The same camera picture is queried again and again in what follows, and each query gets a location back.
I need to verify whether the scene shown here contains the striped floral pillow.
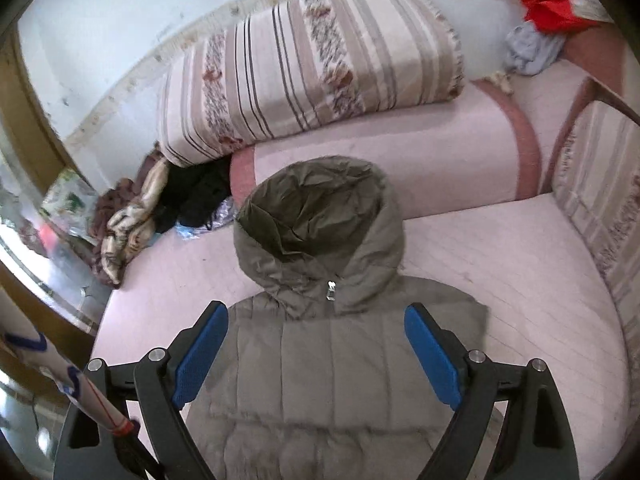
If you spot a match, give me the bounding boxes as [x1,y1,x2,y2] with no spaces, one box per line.
[157,0,468,168]

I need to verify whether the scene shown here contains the clear plastic bag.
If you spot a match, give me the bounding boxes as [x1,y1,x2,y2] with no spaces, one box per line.
[175,197,236,241]

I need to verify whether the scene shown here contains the green printed plastic bag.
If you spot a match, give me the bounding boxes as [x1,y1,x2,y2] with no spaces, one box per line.
[40,167,101,246]

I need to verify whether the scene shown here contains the pink quilted bed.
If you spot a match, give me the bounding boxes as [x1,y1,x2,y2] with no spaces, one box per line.
[92,67,628,480]

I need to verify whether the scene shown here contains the red cloth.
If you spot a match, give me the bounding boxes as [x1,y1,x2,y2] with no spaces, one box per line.
[517,0,596,35]

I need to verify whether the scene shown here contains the patterned broom stick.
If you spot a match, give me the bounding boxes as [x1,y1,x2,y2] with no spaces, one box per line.
[0,320,161,480]

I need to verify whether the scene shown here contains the white cloth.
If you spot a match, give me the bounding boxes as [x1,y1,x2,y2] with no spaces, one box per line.
[575,0,617,25]

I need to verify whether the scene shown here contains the wooden glazed door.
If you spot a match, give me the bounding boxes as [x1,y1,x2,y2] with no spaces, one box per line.
[0,25,111,461]

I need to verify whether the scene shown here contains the grey-blue cloth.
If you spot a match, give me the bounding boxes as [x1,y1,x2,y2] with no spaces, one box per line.
[502,22,568,77]

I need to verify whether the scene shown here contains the black clothes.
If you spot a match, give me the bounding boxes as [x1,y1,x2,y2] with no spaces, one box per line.
[155,157,236,235]

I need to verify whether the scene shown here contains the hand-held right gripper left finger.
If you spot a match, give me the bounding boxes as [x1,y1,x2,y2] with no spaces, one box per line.
[52,300,230,480]

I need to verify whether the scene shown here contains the olive hooded puffer jacket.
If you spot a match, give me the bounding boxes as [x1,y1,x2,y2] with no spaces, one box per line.
[185,156,488,480]

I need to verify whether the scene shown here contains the pink folded blanket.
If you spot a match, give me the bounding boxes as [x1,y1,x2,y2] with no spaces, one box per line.
[229,77,543,218]

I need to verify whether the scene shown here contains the striped floral headboard cushion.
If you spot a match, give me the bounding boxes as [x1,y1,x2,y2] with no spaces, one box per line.
[550,77,640,356]

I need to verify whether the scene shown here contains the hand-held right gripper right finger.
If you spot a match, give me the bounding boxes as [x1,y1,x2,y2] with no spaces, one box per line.
[404,302,581,480]

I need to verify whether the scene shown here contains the brown patterned blanket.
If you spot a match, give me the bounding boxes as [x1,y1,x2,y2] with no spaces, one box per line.
[89,152,173,288]

